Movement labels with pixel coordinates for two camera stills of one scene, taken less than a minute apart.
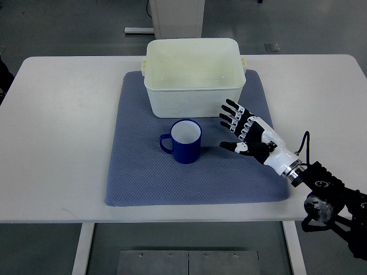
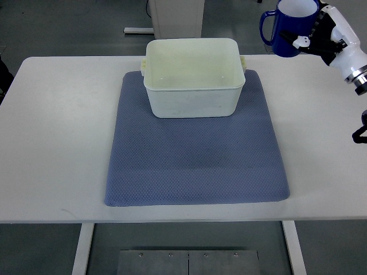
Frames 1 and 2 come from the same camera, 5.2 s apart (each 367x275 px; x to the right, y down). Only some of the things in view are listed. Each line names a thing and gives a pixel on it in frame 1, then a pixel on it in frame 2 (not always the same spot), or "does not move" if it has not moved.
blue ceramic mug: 186,135 to 295,18
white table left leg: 84,245 does not move
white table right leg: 294,248 does not move
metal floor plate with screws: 187,262 does not move
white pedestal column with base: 174,19 does not move
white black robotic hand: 260,140 to 334,39
